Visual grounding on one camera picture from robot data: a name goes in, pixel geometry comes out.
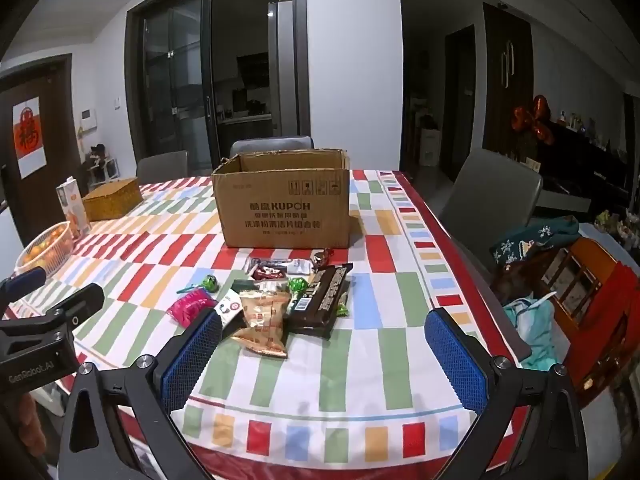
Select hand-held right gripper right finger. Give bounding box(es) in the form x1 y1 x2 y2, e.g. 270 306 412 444
424 307 588 480

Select golden woven box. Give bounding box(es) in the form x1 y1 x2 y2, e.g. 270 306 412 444
81 177 143 222

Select pink snack packet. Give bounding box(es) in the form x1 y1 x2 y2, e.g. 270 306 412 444
166 292 217 328

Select red and white door poster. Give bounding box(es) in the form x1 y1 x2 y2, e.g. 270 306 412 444
12 100 47 178

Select pile of oranges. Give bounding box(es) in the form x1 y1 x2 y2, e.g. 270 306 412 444
22 225 71 268

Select person's left hand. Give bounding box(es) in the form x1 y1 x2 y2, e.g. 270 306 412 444
14 392 50 466

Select brown wooden door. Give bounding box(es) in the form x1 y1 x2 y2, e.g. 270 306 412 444
0 57 83 248

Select red cloth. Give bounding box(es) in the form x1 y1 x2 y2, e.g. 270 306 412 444
570 262 640 391

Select red foil balloons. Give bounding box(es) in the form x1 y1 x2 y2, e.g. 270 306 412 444
511 95 555 146

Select white wire basket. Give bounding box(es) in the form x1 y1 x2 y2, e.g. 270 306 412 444
15 221 75 278

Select white box on floor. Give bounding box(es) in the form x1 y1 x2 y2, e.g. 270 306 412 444
419 127 442 167

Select dark glass sliding door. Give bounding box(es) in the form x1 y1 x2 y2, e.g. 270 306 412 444
126 0 306 171

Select orange wooden chair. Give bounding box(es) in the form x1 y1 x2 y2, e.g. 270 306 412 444
530 235 640 401

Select tan snack packet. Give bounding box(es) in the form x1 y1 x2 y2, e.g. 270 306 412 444
230 290 292 359

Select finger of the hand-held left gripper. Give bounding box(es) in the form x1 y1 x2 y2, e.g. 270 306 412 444
0 266 47 311
35 282 106 332

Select colourful checked tablecloth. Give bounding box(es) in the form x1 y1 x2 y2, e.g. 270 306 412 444
0 169 533 466

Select dark brown chocolate packet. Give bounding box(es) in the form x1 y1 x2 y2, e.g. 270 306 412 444
287 262 354 339

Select small shelf with toys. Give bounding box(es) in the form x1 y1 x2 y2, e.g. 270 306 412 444
82 144 121 191

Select brown cardboard box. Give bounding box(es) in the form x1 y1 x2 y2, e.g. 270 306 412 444
211 148 351 250

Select green lollipop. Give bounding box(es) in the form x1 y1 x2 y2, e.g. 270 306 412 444
176 274 221 295
287 276 309 306

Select dark wardrobe with metal handles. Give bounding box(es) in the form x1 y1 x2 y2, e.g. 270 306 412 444
482 2 533 156

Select dark sideboard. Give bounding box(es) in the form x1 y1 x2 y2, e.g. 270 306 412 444
525 120 640 211

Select grey dining chair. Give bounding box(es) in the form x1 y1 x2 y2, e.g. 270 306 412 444
229 136 315 158
439 148 544 261
136 150 189 186

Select orange juice carton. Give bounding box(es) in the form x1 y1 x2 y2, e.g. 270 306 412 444
56 178 93 239

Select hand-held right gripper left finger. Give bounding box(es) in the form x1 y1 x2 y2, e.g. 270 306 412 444
57 307 224 480

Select green patterned cloth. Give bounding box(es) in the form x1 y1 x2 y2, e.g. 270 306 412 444
489 215 581 263

